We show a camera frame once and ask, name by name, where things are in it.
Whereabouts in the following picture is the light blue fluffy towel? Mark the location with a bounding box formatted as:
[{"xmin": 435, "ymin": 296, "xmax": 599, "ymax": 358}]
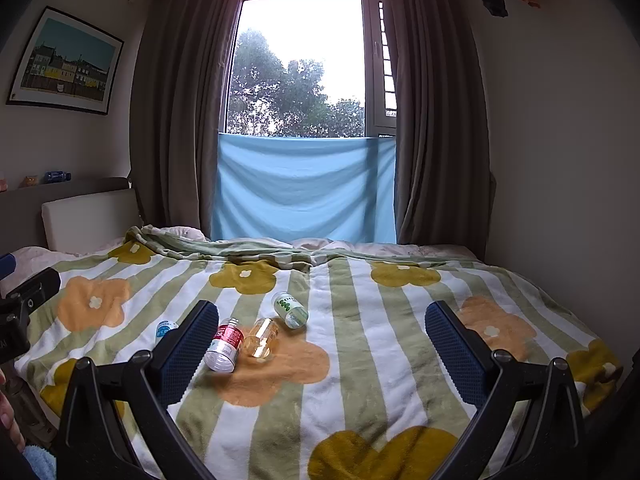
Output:
[{"xmin": 22, "ymin": 443, "xmax": 59, "ymax": 480}]

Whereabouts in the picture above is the striped floral blanket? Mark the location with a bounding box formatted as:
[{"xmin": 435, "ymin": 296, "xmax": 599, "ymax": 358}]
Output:
[{"xmin": 10, "ymin": 225, "xmax": 626, "ymax": 480}]

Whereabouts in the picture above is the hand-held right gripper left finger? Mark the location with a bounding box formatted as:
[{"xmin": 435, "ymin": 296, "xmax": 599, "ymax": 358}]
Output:
[{"xmin": 52, "ymin": 300, "xmax": 220, "ymax": 480}]

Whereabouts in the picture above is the white headboard cushion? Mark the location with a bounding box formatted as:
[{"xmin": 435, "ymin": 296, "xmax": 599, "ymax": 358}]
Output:
[{"xmin": 41, "ymin": 188, "xmax": 144, "ymax": 254}]

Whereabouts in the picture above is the blue label plastic bottle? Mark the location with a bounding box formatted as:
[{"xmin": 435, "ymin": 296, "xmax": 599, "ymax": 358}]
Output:
[{"xmin": 155, "ymin": 321, "xmax": 180, "ymax": 347}]

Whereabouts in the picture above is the person's left hand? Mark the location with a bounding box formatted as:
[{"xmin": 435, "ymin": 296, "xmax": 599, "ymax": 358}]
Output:
[{"xmin": 0, "ymin": 389, "xmax": 26, "ymax": 453}]

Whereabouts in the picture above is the grey bed headboard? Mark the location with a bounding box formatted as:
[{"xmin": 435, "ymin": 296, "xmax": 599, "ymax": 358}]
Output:
[{"xmin": 0, "ymin": 176, "xmax": 147, "ymax": 254}]

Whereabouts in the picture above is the brown curtain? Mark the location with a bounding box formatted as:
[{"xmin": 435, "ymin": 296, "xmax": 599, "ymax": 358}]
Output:
[
  {"xmin": 130, "ymin": 0, "xmax": 251, "ymax": 242},
  {"xmin": 382, "ymin": 0, "xmax": 497, "ymax": 262}
]

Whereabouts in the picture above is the framed houses picture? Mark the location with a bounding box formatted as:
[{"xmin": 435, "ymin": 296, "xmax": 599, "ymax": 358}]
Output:
[{"xmin": 6, "ymin": 6, "xmax": 125, "ymax": 116}]

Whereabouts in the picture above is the light blue cloth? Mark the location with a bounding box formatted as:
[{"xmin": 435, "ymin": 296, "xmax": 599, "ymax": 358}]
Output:
[{"xmin": 210, "ymin": 133, "xmax": 399, "ymax": 247}]

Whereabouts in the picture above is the red label plastic bottle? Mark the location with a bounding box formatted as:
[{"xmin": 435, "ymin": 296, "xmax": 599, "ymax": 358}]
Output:
[{"xmin": 203, "ymin": 317, "xmax": 244, "ymax": 374}]

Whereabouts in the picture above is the clear amber plastic bottle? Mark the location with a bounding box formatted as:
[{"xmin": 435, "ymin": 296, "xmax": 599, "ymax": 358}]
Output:
[{"xmin": 240, "ymin": 317, "xmax": 281, "ymax": 365}]

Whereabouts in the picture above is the green label plastic bottle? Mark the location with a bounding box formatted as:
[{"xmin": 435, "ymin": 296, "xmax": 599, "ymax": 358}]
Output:
[{"xmin": 271, "ymin": 291, "xmax": 308, "ymax": 330}]

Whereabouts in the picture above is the white frame window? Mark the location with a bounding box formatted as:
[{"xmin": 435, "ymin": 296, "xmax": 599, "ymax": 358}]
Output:
[{"xmin": 220, "ymin": 0, "xmax": 401, "ymax": 141}]

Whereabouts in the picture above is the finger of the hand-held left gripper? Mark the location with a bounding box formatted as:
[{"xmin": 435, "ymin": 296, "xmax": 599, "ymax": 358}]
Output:
[{"xmin": 0, "ymin": 266, "xmax": 62, "ymax": 311}]

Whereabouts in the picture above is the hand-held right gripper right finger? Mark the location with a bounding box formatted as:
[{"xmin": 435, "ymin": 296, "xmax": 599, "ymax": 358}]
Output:
[{"xmin": 425, "ymin": 301, "xmax": 587, "ymax": 480}]

